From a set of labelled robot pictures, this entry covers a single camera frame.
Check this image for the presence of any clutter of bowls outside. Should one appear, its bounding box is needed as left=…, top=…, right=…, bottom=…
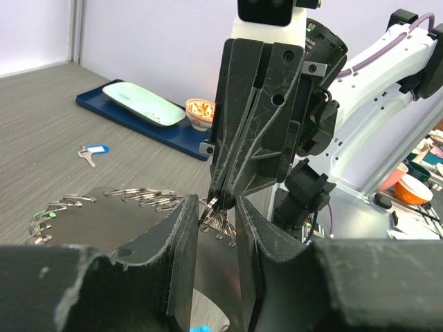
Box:
left=372, top=131, right=442, bottom=241

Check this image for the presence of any pale green rectangular plate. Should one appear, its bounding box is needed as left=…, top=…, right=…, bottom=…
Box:
left=102, top=82, right=186, bottom=127

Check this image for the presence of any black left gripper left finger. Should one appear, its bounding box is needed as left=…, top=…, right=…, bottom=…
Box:
left=1, top=194, right=199, bottom=331

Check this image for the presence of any blue tag key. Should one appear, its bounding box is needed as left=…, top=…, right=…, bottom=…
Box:
left=78, top=145, right=109, bottom=168

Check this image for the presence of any dark blue tray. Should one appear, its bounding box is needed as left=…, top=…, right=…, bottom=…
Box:
left=75, top=80, right=210, bottom=161

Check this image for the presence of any aluminium frame rail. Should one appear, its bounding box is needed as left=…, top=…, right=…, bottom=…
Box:
left=68, top=0, right=86, bottom=65

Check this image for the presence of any orange white patterned bowl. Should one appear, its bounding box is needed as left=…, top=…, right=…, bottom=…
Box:
left=186, top=98, right=215, bottom=131

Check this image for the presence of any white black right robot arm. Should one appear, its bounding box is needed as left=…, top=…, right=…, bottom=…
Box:
left=207, top=2, right=442, bottom=234

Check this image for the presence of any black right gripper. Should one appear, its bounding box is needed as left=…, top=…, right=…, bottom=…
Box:
left=209, top=39, right=347, bottom=208

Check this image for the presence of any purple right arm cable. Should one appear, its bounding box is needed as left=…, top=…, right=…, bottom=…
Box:
left=337, top=12, right=436, bottom=79

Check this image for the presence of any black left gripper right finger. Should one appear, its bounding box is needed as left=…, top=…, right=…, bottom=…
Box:
left=235, top=198, right=442, bottom=331

